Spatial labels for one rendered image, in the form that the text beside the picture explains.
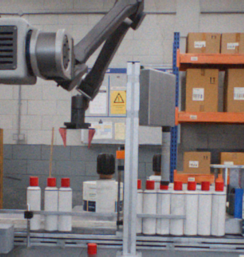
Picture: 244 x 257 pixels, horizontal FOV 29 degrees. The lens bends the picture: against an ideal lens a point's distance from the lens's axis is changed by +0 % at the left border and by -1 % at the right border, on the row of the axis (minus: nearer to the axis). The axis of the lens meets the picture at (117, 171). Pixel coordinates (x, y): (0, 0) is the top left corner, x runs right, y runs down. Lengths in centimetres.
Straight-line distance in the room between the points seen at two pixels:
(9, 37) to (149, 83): 56
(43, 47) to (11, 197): 544
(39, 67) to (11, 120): 533
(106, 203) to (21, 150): 453
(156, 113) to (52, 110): 482
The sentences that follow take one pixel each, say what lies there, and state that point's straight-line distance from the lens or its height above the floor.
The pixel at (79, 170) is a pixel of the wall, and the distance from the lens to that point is 633.
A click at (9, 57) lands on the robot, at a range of 124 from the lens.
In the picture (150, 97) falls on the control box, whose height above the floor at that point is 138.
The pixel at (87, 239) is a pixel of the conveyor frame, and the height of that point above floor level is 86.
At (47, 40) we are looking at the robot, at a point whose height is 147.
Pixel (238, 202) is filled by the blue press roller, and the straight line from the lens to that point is 187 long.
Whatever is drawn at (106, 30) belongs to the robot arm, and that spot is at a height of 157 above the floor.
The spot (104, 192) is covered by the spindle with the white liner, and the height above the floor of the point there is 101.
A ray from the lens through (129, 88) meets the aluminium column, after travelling 163.
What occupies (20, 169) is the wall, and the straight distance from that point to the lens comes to 653.
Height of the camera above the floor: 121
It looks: 3 degrees down
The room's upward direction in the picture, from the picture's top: 1 degrees clockwise
